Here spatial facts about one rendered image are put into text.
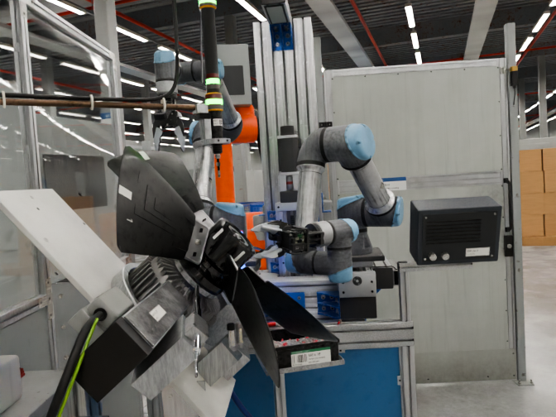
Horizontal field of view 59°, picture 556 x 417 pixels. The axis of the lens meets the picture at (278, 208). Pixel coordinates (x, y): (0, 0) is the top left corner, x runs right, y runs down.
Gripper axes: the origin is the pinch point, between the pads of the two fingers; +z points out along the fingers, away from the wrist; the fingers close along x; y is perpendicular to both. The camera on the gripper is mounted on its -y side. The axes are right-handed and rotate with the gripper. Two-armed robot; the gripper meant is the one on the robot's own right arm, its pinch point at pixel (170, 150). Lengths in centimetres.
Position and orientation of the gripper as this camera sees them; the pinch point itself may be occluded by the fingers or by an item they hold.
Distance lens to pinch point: 181.9
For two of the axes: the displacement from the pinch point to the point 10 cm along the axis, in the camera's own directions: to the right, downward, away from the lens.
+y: 0.4, -0.6, 10.0
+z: 0.6, 10.0, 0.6
